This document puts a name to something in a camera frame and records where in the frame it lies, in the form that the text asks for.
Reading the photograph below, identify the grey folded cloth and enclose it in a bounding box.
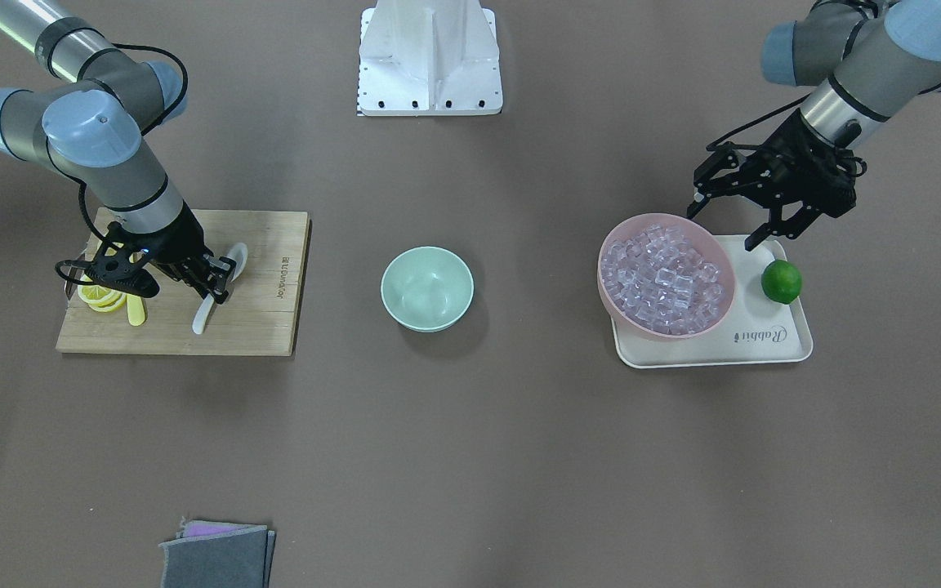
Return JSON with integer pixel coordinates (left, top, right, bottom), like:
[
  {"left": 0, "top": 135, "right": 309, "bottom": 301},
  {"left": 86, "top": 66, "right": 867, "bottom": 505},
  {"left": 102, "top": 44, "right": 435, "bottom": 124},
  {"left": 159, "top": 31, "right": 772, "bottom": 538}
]
[{"left": 159, "top": 519, "right": 276, "bottom": 587}]

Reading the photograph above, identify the beige plastic tray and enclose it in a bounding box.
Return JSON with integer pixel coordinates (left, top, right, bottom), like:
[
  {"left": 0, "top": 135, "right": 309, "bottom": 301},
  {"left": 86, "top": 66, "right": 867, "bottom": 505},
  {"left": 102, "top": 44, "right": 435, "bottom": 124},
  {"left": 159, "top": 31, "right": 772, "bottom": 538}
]
[{"left": 611, "top": 234, "right": 814, "bottom": 369}]

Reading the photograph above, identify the yellow plastic knife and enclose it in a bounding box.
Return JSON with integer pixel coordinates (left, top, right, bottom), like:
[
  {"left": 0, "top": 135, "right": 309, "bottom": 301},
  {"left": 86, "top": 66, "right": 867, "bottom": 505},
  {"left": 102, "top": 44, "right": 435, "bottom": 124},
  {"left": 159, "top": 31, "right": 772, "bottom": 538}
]
[{"left": 126, "top": 294, "right": 147, "bottom": 327}]

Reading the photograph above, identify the bamboo cutting board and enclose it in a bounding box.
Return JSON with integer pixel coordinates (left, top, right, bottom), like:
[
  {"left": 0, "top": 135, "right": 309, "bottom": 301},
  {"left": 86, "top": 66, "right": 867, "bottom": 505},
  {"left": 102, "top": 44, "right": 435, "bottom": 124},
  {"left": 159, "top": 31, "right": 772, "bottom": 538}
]
[{"left": 56, "top": 209, "right": 310, "bottom": 356}]

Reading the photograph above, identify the white ceramic spoon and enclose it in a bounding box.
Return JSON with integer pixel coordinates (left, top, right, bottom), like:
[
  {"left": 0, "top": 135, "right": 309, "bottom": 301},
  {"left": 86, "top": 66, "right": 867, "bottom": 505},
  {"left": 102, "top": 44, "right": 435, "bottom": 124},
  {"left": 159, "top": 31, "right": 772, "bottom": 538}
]
[{"left": 193, "top": 243, "right": 249, "bottom": 335}]

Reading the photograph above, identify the lemon slice stack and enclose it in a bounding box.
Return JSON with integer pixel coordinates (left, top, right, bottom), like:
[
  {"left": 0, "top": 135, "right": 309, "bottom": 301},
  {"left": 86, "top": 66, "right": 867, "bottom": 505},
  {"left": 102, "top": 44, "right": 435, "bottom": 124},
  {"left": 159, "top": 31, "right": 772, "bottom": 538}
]
[{"left": 75, "top": 283, "right": 127, "bottom": 313}]

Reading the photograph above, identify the mint green bowl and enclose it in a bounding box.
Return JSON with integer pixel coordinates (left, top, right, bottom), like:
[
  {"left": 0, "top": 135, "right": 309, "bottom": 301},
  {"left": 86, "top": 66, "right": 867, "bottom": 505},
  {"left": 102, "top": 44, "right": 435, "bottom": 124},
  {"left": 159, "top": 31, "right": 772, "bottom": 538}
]
[{"left": 380, "top": 246, "right": 475, "bottom": 332}]

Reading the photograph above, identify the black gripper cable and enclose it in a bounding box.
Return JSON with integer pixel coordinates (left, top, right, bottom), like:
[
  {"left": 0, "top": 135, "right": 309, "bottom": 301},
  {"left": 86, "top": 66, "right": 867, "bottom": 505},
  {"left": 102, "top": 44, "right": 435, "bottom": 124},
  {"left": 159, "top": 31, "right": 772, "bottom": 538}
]
[
  {"left": 62, "top": 41, "right": 190, "bottom": 283},
  {"left": 706, "top": 98, "right": 806, "bottom": 156}
]

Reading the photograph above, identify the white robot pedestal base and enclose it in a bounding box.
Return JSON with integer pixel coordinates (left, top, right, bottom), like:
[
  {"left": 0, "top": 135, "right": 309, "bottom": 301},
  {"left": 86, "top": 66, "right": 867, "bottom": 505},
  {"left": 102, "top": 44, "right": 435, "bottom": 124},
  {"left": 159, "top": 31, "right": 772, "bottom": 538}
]
[{"left": 356, "top": 1, "right": 504, "bottom": 117}]

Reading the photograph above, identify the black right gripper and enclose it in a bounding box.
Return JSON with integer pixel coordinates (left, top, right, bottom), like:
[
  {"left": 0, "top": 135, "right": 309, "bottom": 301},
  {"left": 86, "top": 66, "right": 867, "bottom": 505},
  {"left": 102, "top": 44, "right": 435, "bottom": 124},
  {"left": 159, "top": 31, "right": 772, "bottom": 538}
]
[{"left": 57, "top": 204, "right": 238, "bottom": 304}]

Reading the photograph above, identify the pink bowl of ice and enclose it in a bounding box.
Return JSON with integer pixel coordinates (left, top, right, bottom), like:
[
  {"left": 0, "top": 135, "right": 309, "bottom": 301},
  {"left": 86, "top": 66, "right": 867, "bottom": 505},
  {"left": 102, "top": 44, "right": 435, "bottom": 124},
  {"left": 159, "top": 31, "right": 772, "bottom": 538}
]
[{"left": 596, "top": 213, "right": 737, "bottom": 341}]

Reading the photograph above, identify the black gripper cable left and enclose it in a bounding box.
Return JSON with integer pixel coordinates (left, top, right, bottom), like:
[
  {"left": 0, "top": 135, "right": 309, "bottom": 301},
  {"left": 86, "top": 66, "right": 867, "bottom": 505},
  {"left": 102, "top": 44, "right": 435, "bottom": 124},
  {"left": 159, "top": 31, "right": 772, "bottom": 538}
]
[{"left": 706, "top": 98, "right": 806, "bottom": 156}]

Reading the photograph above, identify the green lime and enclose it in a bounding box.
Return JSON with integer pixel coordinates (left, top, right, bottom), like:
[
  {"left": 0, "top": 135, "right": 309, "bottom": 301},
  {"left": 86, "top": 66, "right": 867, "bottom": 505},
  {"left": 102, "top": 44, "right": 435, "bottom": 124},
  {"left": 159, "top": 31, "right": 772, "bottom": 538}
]
[{"left": 761, "top": 258, "right": 803, "bottom": 305}]

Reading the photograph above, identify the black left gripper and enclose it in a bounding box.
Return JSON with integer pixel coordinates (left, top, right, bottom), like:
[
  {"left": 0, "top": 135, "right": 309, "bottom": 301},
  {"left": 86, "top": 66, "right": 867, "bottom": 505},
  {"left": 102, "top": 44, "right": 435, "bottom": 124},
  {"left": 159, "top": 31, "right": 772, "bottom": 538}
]
[{"left": 688, "top": 110, "right": 859, "bottom": 251}]

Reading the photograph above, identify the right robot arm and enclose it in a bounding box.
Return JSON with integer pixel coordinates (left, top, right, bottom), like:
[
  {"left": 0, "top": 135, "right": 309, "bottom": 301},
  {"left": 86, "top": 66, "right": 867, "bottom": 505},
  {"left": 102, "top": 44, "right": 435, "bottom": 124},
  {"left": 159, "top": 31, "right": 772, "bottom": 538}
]
[{"left": 0, "top": 1, "right": 239, "bottom": 304}]

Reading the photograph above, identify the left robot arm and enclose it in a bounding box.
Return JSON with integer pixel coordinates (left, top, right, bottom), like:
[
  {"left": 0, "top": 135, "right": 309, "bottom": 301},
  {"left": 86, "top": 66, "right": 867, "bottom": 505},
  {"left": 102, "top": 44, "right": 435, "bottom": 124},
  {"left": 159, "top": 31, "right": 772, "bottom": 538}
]
[{"left": 686, "top": 1, "right": 941, "bottom": 250}]

